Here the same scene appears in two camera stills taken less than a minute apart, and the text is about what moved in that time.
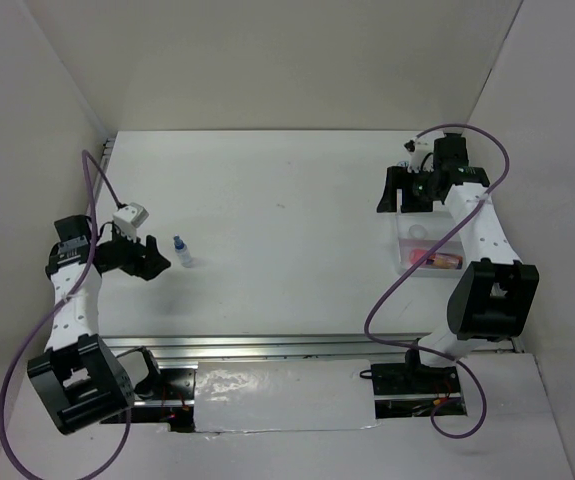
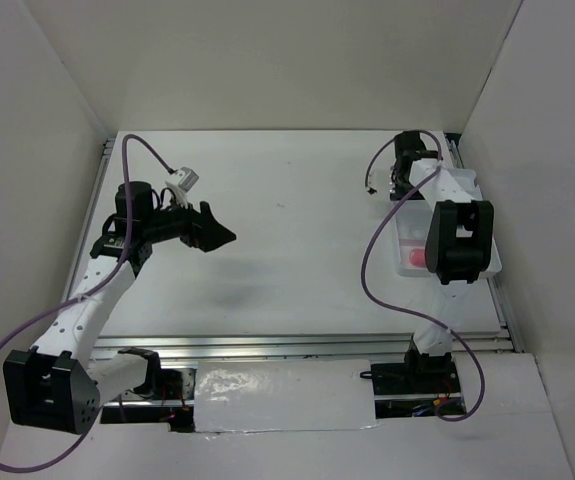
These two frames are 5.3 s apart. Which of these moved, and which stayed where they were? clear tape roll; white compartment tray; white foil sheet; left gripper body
Moved: left gripper body
Stayed: white foil sheet; white compartment tray; clear tape roll
